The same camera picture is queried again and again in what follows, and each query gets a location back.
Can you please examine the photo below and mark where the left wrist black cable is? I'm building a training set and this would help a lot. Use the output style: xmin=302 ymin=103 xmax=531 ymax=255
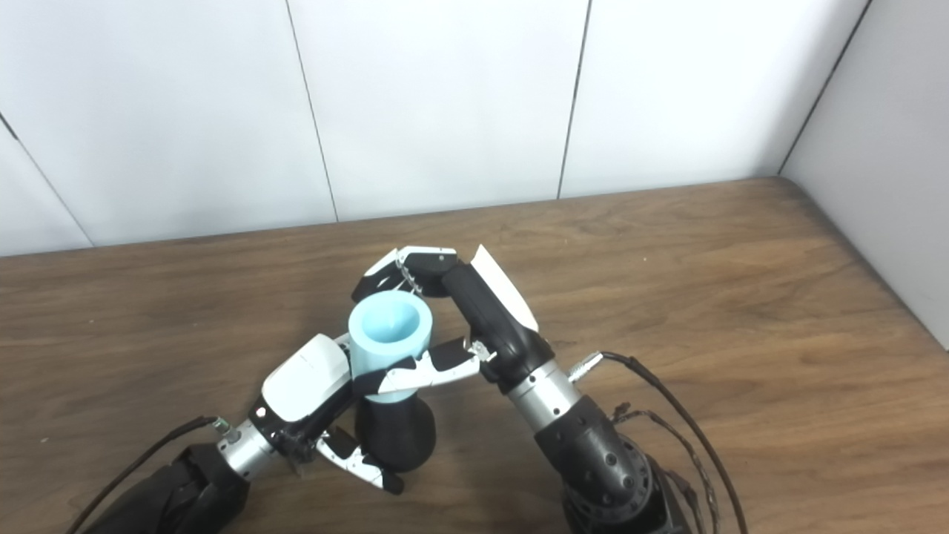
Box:
xmin=65 ymin=415 xmax=231 ymax=534

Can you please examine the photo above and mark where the light-blue short hose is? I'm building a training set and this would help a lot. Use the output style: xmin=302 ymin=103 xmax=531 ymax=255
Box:
xmin=348 ymin=290 xmax=434 ymax=405

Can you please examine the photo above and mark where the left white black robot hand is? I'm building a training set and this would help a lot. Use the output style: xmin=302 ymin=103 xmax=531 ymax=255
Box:
xmin=248 ymin=332 xmax=405 ymax=496

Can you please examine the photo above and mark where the black funnel-shaped nozzle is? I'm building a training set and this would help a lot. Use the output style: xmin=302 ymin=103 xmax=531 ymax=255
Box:
xmin=354 ymin=393 xmax=437 ymax=474

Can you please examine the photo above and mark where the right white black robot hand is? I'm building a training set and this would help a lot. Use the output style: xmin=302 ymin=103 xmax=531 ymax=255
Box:
xmin=351 ymin=245 xmax=555 ymax=398

